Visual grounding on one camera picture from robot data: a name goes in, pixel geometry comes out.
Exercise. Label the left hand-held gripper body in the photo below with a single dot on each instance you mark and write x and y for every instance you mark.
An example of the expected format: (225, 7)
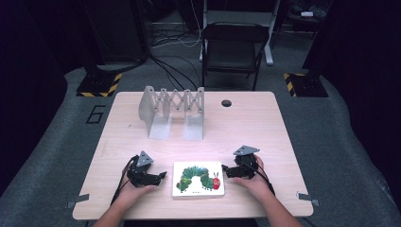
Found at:
(140, 175)

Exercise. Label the caterpillar picture book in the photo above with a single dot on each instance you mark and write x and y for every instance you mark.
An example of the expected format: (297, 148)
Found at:
(198, 186)

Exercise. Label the grey expandable book rack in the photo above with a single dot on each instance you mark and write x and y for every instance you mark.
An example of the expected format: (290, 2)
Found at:
(157, 126)

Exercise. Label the striped black stand base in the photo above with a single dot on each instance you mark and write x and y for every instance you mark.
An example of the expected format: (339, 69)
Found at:
(307, 86)
(97, 85)

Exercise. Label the person's left hand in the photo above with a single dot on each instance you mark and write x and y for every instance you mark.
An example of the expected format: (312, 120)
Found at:
(132, 193)

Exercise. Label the person's right hand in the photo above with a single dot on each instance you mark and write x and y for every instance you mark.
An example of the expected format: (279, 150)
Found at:
(257, 184)

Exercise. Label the dark cluttered shelf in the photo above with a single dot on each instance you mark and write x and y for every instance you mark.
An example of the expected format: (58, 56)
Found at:
(302, 22)

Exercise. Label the dark cabinet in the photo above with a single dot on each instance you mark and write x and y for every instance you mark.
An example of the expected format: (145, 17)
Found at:
(116, 31)

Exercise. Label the grey table bracket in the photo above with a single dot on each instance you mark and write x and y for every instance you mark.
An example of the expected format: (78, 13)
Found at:
(308, 198)
(77, 200)

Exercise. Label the small white box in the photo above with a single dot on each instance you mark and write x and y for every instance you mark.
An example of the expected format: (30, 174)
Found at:
(307, 13)

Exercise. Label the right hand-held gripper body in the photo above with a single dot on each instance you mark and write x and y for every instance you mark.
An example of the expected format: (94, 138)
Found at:
(246, 165)

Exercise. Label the black folding chair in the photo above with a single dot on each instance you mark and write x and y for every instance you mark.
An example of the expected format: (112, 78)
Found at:
(231, 53)

